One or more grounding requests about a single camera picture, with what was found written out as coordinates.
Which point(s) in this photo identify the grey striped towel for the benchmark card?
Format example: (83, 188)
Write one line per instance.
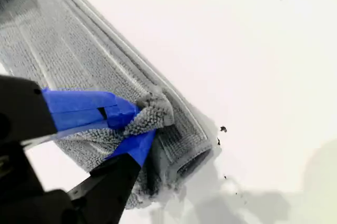
(79, 63)

